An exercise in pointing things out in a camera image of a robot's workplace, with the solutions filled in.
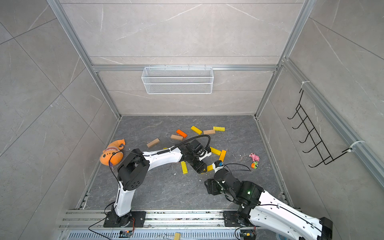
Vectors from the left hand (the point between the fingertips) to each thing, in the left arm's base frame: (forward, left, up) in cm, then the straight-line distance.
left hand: (206, 165), depth 88 cm
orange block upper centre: (+28, +16, -3) cm, 32 cm away
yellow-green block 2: (+31, -13, -4) cm, 34 cm away
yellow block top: (+30, +5, -3) cm, 31 cm away
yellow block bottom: (-1, -3, -2) cm, 3 cm away
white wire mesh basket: (+51, +17, +26) cm, 60 cm away
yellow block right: (+11, -7, -2) cm, 13 cm away
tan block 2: (+24, +19, -4) cm, 31 cm away
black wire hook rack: (-10, -49, +27) cm, 57 cm away
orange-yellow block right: (+8, -12, -3) cm, 14 cm away
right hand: (-13, -1, +8) cm, 15 cm away
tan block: (+20, +36, -4) cm, 41 cm away
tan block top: (+28, -3, -3) cm, 28 cm away
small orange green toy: (0, -30, -2) cm, 31 cm away
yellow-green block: (0, +13, -2) cm, 14 cm away
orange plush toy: (+13, +58, +4) cm, 59 cm away
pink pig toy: (+5, -32, -2) cm, 33 cm away
